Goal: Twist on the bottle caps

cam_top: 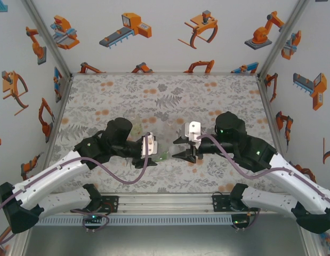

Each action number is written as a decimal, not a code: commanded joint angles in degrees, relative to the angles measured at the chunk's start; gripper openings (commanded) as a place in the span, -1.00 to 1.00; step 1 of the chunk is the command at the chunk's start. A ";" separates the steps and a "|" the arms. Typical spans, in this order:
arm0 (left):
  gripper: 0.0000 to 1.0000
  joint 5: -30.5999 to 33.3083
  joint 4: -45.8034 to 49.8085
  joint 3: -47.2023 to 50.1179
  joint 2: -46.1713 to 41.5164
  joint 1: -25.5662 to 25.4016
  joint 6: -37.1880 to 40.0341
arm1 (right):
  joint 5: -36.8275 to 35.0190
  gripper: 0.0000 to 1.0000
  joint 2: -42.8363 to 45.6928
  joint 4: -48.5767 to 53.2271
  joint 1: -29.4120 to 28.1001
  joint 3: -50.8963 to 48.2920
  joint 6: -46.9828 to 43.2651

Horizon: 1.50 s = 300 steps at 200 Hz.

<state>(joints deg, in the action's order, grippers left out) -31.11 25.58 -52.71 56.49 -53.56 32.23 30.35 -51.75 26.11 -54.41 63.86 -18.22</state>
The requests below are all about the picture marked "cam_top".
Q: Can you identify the clear plastic bottle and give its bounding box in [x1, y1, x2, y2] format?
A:
[164, 118, 178, 142]

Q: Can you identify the green label plastic bottle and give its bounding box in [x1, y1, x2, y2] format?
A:
[155, 143, 187, 163]

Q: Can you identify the pale yellow label tea bottle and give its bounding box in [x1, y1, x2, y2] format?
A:
[124, 113, 143, 142]

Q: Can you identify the floral printed tablecloth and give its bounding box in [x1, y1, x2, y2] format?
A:
[49, 73, 281, 194]

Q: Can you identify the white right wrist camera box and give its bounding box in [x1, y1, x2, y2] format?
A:
[183, 121, 202, 150]

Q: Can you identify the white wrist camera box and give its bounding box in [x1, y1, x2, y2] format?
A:
[140, 132, 159, 157]
[183, 121, 202, 150]

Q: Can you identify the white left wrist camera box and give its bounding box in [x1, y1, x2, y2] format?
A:
[140, 132, 159, 157]

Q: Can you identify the aluminium side rail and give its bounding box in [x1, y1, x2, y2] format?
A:
[44, 74, 74, 161]
[256, 76, 289, 153]

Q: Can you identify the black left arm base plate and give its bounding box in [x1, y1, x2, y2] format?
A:
[70, 195, 120, 213]

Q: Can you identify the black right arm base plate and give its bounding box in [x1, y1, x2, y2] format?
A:
[212, 194, 262, 213]

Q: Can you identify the white slotted cable duct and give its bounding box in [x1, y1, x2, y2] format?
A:
[30, 215, 234, 226]

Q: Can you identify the aluminium frame post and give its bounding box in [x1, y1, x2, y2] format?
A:
[256, 0, 311, 79]
[20, 0, 74, 78]

